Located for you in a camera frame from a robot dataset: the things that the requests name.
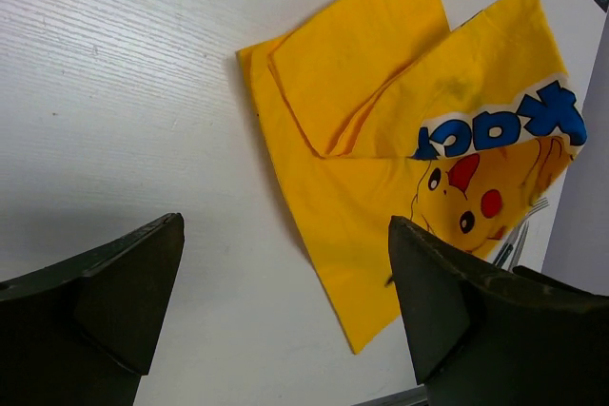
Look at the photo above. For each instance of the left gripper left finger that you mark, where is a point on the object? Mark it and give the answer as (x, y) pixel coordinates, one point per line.
(84, 331)

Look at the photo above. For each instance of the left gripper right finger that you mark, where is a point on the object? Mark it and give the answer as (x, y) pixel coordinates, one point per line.
(481, 335)

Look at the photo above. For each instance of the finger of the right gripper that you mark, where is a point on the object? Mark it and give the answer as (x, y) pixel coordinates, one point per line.
(538, 277)

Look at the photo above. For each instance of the yellow pikachu cloth napkin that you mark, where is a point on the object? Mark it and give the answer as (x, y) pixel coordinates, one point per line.
(377, 108)

